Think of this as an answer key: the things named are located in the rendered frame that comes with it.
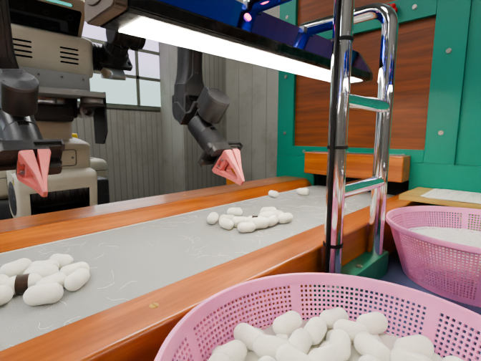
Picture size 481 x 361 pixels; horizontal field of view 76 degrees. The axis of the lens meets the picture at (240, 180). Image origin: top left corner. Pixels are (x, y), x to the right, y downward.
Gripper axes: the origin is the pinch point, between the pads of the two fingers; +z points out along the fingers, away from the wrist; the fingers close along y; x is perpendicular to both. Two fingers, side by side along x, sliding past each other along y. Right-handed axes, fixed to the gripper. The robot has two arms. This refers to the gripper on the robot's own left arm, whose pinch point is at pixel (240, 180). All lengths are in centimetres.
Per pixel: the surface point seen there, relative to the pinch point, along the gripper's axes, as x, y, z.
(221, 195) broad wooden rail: 11.1, 3.8, -4.5
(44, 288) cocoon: -4.1, -41.2, 12.5
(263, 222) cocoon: -3.1, -5.8, 12.6
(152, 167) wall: 219, 145, -201
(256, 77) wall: 75, 224, -193
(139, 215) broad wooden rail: 11.1, -19.3, -3.6
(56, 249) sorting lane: 8.5, -35.7, 1.1
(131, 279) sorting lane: -3.1, -32.3, 14.4
